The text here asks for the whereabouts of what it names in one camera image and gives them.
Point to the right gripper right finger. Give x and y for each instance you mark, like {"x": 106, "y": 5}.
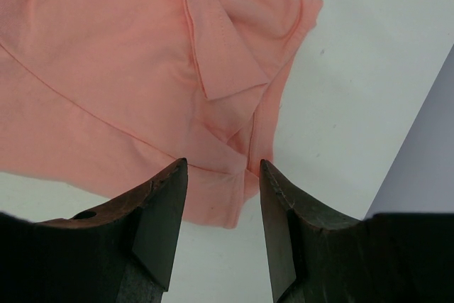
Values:
{"x": 318, "y": 254}

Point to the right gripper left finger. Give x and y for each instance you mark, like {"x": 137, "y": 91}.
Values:
{"x": 120, "y": 251}

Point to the salmon pink t-shirt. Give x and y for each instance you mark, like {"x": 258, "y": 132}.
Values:
{"x": 102, "y": 94}

